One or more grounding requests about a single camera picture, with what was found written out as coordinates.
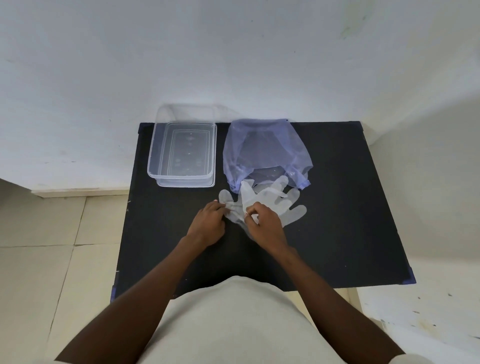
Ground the clear plastic storage container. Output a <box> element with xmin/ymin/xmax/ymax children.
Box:
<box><xmin>146</xmin><ymin>103</ymin><xmax>226</xmax><ymax>188</ymax></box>

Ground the person's left hand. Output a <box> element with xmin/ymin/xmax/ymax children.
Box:
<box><xmin>186</xmin><ymin>200</ymin><xmax>228</xmax><ymax>247</ymax></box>

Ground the person's left forearm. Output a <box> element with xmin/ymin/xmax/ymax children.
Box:
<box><xmin>54</xmin><ymin>235</ymin><xmax>206</xmax><ymax>364</ymax></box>

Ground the person's right hand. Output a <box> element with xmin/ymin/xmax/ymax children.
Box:
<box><xmin>243</xmin><ymin>202</ymin><xmax>290</xmax><ymax>256</ymax></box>

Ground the person's beige shirt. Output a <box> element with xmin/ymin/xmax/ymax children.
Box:
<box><xmin>140</xmin><ymin>275</ymin><xmax>436</xmax><ymax>364</ymax></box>

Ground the clear disposable plastic glove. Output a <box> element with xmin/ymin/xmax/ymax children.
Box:
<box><xmin>252</xmin><ymin>175</ymin><xmax>301</xmax><ymax>213</ymax></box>
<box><xmin>218</xmin><ymin>180</ymin><xmax>262</xmax><ymax>241</ymax></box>
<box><xmin>277</xmin><ymin>204</ymin><xmax>308</xmax><ymax>229</ymax></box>

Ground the blue translucent plastic bag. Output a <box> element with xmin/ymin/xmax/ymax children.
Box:
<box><xmin>223</xmin><ymin>118</ymin><xmax>314</xmax><ymax>194</ymax></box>

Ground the person's right forearm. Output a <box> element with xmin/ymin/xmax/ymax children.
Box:
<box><xmin>267</xmin><ymin>247</ymin><xmax>408</xmax><ymax>364</ymax></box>

